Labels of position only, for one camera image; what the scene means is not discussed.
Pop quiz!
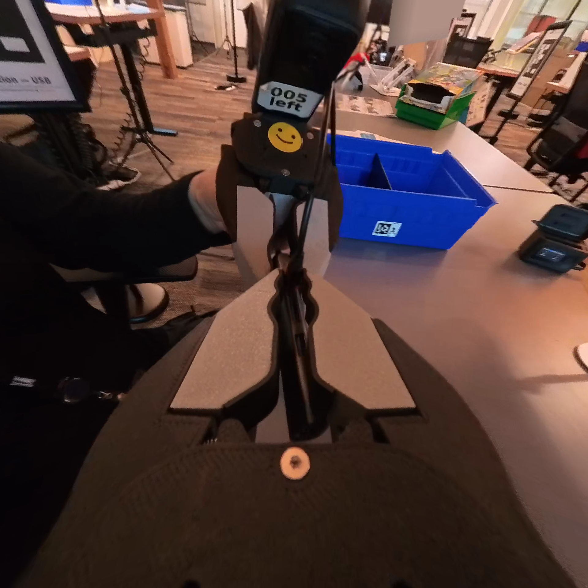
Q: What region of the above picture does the green cardboard box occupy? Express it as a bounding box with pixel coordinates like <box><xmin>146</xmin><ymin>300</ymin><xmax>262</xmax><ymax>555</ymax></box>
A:
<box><xmin>395</xmin><ymin>62</ymin><xmax>483</xmax><ymax>130</ymax></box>

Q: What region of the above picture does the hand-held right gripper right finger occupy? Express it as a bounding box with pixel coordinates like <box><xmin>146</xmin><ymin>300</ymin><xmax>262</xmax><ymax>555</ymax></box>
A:
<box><xmin>303</xmin><ymin>271</ymin><xmax>418</xmax><ymax>424</ymax></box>

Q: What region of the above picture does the person's dark clothed body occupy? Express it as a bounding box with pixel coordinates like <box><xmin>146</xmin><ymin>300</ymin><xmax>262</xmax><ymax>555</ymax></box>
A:
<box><xmin>0</xmin><ymin>257</ymin><xmax>221</xmax><ymax>588</ymax></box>

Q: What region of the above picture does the blue plastic bin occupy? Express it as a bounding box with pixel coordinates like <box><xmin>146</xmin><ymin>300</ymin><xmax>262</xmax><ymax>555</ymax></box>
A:
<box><xmin>327</xmin><ymin>133</ymin><xmax>498</xmax><ymax>251</ymax></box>

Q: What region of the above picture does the clear acrylic stand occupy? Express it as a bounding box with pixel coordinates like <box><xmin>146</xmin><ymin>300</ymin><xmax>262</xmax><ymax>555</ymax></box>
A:
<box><xmin>370</xmin><ymin>59</ymin><xmax>417</xmax><ymax>96</ymax></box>

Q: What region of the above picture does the black framed marker sign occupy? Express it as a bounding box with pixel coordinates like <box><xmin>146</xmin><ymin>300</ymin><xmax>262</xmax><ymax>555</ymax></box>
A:
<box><xmin>0</xmin><ymin>0</ymin><xmax>92</xmax><ymax>114</ymax></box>

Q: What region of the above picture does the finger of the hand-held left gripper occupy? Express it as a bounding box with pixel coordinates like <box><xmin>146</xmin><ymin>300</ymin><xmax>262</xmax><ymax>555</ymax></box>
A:
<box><xmin>236</xmin><ymin>186</ymin><xmax>283</xmax><ymax>288</ymax></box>
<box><xmin>296</xmin><ymin>187</ymin><xmax>332</xmax><ymax>277</ymax></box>

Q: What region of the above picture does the black USB cable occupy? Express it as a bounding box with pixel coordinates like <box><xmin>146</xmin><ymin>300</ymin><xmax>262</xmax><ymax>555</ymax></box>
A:
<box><xmin>276</xmin><ymin>269</ymin><xmax>322</xmax><ymax>437</ymax></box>

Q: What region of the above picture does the white printed paper sheet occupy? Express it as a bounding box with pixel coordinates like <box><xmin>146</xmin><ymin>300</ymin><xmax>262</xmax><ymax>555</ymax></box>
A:
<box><xmin>337</xmin><ymin>94</ymin><xmax>397</xmax><ymax>119</ymax></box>

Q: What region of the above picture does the person's left forearm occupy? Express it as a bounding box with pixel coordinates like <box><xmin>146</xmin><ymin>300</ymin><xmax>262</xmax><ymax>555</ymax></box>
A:
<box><xmin>0</xmin><ymin>142</ymin><xmax>232</xmax><ymax>274</ymax></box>

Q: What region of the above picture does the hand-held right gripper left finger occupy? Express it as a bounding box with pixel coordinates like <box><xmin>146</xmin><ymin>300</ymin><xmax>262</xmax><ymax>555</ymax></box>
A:
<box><xmin>169</xmin><ymin>270</ymin><xmax>282</xmax><ymax>424</ymax></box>

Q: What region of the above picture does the black office chair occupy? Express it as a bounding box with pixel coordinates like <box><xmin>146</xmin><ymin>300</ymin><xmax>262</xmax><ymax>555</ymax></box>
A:
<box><xmin>525</xmin><ymin>85</ymin><xmax>588</xmax><ymax>203</ymax></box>

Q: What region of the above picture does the black chair with armrest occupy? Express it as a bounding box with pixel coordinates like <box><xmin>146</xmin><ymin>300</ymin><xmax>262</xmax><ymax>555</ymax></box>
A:
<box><xmin>64</xmin><ymin>255</ymin><xmax>199</xmax><ymax>324</ymax></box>

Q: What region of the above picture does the short black hub cable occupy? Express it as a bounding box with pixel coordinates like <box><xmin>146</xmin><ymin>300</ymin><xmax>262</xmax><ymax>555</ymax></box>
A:
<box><xmin>287</xmin><ymin>76</ymin><xmax>338</xmax><ymax>272</ymax></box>

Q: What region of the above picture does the person's left hand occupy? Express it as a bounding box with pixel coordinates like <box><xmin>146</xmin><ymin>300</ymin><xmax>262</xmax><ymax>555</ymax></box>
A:
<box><xmin>188</xmin><ymin>170</ymin><xmax>230</xmax><ymax>236</ymax></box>

